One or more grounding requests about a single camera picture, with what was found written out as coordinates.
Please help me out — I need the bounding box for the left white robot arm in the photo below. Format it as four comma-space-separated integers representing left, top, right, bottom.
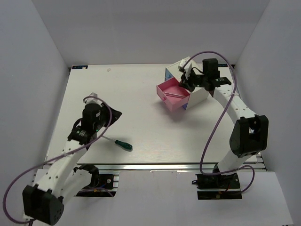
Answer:
22, 101, 122, 226

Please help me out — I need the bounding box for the aluminium table front rail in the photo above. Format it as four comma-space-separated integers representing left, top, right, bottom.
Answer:
44, 162, 266, 172

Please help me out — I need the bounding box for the large green handled screwdriver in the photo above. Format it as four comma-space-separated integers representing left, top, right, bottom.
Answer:
102, 136, 133, 151

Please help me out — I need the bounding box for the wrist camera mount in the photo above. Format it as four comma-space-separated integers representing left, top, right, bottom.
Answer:
83, 92, 102, 107
178, 58, 192, 77

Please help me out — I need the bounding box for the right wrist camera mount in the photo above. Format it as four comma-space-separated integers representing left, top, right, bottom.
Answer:
178, 58, 192, 77

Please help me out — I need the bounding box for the blue label sticker left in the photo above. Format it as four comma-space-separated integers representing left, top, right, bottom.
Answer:
71, 65, 88, 70

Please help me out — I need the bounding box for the silver combination wrench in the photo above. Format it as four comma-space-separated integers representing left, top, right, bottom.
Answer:
164, 92, 186, 98

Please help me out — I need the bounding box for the light blue drawer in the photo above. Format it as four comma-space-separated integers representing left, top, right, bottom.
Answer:
165, 67, 175, 81

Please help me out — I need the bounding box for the pink drawer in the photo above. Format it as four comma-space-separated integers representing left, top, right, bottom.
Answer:
157, 78, 190, 112

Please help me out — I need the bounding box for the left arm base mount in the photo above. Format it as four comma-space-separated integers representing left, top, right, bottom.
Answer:
72, 164, 119, 197

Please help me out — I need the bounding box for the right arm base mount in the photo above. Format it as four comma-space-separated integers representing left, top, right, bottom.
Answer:
191, 171, 242, 200

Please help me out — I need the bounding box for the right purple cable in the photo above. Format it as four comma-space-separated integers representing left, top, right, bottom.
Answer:
183, 50, 256, 194

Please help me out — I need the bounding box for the white drawer cabinet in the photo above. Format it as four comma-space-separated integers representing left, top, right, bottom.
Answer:
167, 60, 209, 109

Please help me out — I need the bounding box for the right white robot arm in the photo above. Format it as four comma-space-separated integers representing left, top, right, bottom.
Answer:
178, 58, 269, 188

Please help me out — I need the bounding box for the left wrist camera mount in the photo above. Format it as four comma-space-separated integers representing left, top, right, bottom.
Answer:
83, 92, 102, 107

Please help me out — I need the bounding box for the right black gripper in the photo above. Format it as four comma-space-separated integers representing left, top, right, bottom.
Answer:
178, 68, 208, 93

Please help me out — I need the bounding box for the dark blue drawer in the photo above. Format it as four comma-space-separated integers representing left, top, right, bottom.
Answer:
182, 103, 188, 110

